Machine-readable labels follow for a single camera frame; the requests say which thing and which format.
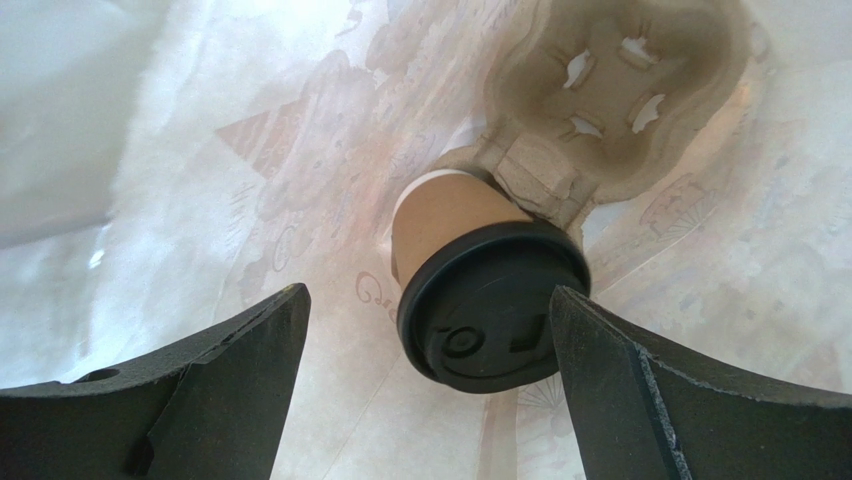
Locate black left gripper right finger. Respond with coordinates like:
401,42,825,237
550,287,851,479

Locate white paper takeout bag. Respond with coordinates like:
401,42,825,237
1,1,851,479

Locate cardboard cup carrier single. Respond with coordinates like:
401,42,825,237
436,1,750,229

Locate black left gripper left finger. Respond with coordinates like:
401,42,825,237
1,283,311,479

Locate black plastic cup lid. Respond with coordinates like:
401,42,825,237
397,221,592,394

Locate brown paper coffee cup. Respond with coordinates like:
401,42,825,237
391,169,532,288

